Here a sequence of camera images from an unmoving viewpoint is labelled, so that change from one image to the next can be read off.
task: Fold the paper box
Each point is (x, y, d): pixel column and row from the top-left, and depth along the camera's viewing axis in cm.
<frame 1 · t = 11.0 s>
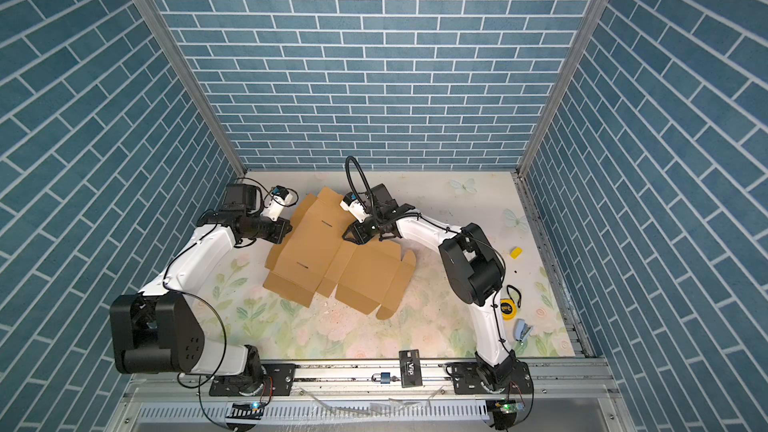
left hand: (289, 225, 87), fingers closed
right hand: (344, 230, 91), fingers open
brown cardboard box blank: (314, 255, 93), point 5 cm above the table
blue grey stapler: (521, 329, 82), point 3 cm above the table

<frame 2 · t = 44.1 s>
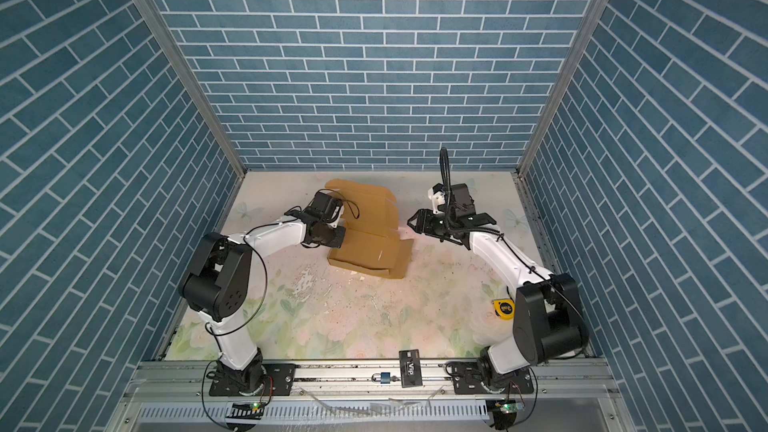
left hand: (339, 237, 97), fingers closed
right hand: (411, 219, 87), fingers open
brown cardboard box blank: (371, 241, 99), point 3 cm above the table
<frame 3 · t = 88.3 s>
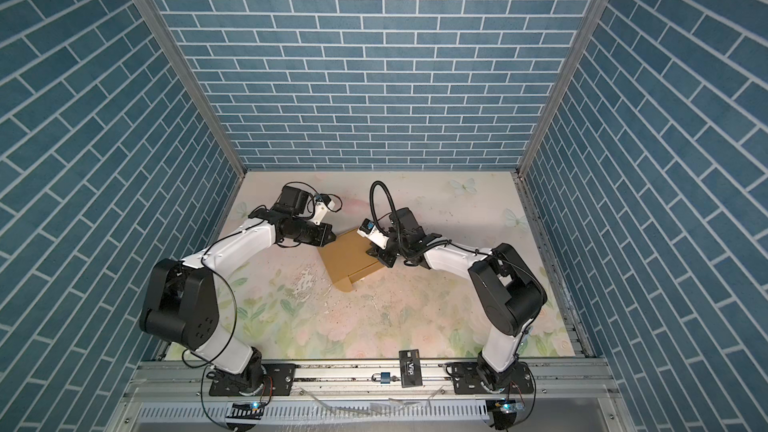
left hand: (335, 235, 89), fingers closed
right hand: (365, 245, 89), fingers closed
brown cardboard box blank: (346, 258, 98), on the table
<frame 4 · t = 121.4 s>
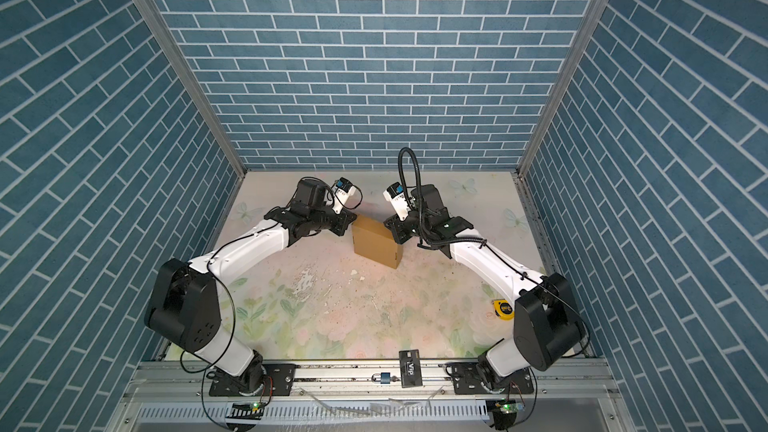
left hand: (355, 216, 87), fingers closed
right hand: (382, 220, 83), fingers closed
brown cardboard box blank: (377, 239, 84), point 16 cm above the table
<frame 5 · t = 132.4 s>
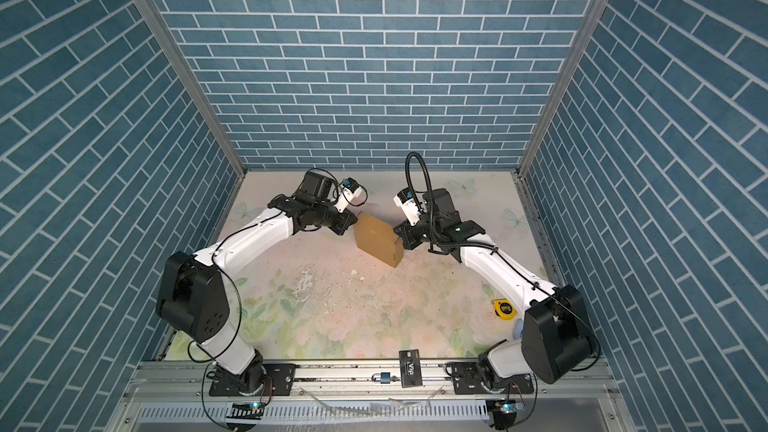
left hand: (355, 218, 87), fingers closed
right hand: (393, 226, 82), fingers closed
